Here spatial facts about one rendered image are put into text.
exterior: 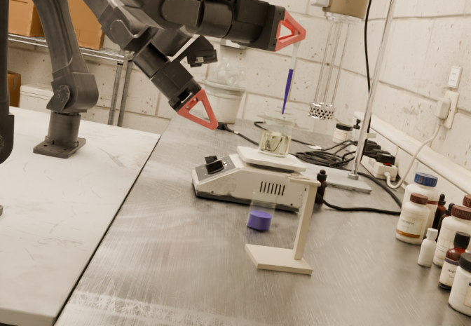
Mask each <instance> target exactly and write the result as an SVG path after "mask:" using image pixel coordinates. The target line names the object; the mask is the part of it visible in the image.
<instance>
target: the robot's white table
mask: <svg viewBox="0 0 471 326"><path fill-rule="evenodd" d="M9 112H10V113H12V114H14V115H15V125H14V145H13V150H12V152H11V154H10V156H9V157H8V158H7V159H6V161H4V162H3V163H2V164H1V165H0V205H2V206H3V207H4V209H3V214H2V215H1V216H0V326H54V324H55V323H56V321H57V319H58V318H59V316H60V314H61V312H62V310H63V309H64V307H65V305H66V304H67V302H68V300H69V298H70V296H71V295H72V293H73V291H74V289H75V288H76V286H77V284H78V283H79V281H80V279H81V277H82V275H83V274H84V272H85V270H86V269H87V267H88V265H89V263H90V261H91V259H92V258H93V256H94V254H95V253H96V251H97V249H98V247H99V246H100V243H101V242H102V240H103V238H104V237H105V235H106V233H107V231H108V230H109V228H110V226H111V224H112V223H113V221H114V219H115V218H116V215H117V214H118V212H119V210H120V209H121V207H122V205H123V203H124V202H125V200H126V198H127V197H128V194H129V193H130V191H131V189H132V188H133V186H134V184H135V182H136V181H137V178H138V177H139V175H140V173H141V171H142V170H143V168H144V166H145V165H146V162H147V161H148V159H149V157H150V156H151V154H152V152H153V151H154V149H155V147H156V145H157V144H158V142H159V140H160V138H161V135H158V134H153V133H147V132H143V131H138V130H132V129H128V128H121V127H117V126H112V125H106V124H102V123H95V122H91V121H84V120H81V122H80V127H79V132H78V137H82V138H85V139H86V144H84V145H83V146H82V147H81V148H80V149H79V150H78V151H77V152H75V153H74V154H73V155H72V156H70V157H69V158H68V159H63V158H56V157H52V156H45V155H41V154H35V153H33V147H35V146H36V145H38V144H39V143H41V142H42V141H44V140H45V136H46V135H47V134H48V125H49V120H50V114H47V113H43V112H39V111H32V110H28V109H21V108H17V107H10V109H9Z"/></svg>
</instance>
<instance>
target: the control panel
mask: <svg viewBox="0 0 471 326"><path fill-rule="evenodd" d="M219 159H221V160H222V162H223V161H225V163H226V165H223V167H224V169H223V170H222V171H220V172H217V173H214V174H211V175H209V174H208V173H207V170H206V167H205V165H206V164H203V165H199V166H198V167H195V170H196V174H197V177H198V181H202V180H204V179H207V178H210V177H213V176H215V175H218V174H221V173H223V172H226V171H229V170H232V169H234V168H236V166H235V165H234V163H233V161H232V160H231V158H230V156H225V157H222V158H219ZM219 159H218V160H219ZM223 164H224V163H223Z"/></svg>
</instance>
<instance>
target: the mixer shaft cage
mask: <svg viewBox="0 0 471 326"><path fill-rule="evenodd" d="M333 24H334V21H333V20H331V23H330V27H329V33H328V37H327V42H326V46H325V52H324V56H323V60H322V66H321V70H320V75H319V79H318V85H317V89H316V92H315V99H314V102H310V103H309V106H310V111H309V114H308V116H309V117H311V118H316V119H319V120H323V121H334V120H333V119H334V113H335V111H336V110H337V108H336V107H334V101H335V97H336V92H337V88H338V84H339V79H340V75H341V69H342V66H343V60H344V56H345V53H346V46H347V43H348V37H349V34H350V28H351V25H352V24H348V29H347V33H346V39H345V43H344V46H343V52H342V56H341V61H340V65H339V71H338V74H337V78H336V84H335V88H334V94H333V97H332V103H331V105H330V106H329V105H328V104H327V103H326V99H327V93H328V90H329V84H330V81H331V77H332V71H333V67H334V61H335V58H336V52H337V48H338V44H339V39H340V37H341V31H342V27H343V23H342V22H340V23H339V27H338V31H337V34H336V42H335V46H334V52H333V55H332V61H331V64H330V68H329V74H328V78H327V84H326V88H325V93H324V97H323V101H322V102H319V103H317V99H318V93H319V89H320V84H321V80H322V74H323V70H324V66H325V60H326V56H327V51H328V47H329V41H330V37H331V34H332V28H333Z"/></svg>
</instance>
